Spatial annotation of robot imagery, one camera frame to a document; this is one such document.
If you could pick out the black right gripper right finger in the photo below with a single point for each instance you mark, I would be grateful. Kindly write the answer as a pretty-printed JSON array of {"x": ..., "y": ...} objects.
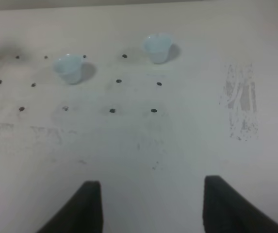
[{"x": 226, "y": 211}]

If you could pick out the blue porcelain teacup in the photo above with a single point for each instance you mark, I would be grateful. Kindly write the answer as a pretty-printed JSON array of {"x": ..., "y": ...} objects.
[
  {"x": 157, "y": 47},
  {"x": 69, "y": 68}
]

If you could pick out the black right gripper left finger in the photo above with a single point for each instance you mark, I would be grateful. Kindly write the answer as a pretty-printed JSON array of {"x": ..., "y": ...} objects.
[{"x": 81, "y": 214}]

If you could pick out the right blue porcelain teacup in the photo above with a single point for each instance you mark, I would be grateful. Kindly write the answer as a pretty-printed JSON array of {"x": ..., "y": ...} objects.
[{"x": 157, "y": 47}]

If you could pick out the left blue porcelain teacup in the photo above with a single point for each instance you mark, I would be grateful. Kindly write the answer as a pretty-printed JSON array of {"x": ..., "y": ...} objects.
[{"x": 69, "y": 68}]

